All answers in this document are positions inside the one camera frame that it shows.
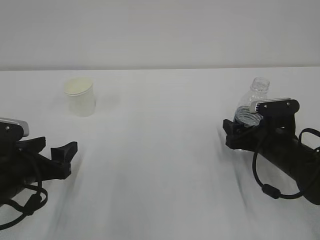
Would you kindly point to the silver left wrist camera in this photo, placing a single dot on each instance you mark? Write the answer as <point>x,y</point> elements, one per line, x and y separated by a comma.
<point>21,123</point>

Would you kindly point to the clear green-label water bottle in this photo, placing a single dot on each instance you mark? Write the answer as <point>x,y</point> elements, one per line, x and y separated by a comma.
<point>257,92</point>

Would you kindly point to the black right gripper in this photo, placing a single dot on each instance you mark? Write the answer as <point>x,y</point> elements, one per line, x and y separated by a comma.
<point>237,138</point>

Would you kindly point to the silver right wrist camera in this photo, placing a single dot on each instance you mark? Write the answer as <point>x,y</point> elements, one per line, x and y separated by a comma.
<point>276,107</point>

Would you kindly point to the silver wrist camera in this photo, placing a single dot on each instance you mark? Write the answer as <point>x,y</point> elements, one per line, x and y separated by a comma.
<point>21,123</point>
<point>276,107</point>

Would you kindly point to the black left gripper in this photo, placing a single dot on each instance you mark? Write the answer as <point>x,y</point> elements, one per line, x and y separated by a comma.
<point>29,162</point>

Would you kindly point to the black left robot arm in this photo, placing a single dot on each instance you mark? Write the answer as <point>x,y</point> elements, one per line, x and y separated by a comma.
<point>9,185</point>

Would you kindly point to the white paper cup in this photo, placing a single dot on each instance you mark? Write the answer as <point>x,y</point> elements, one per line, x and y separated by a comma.
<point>80,95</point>

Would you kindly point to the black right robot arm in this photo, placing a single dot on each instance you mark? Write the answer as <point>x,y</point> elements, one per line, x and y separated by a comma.
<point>275,139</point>

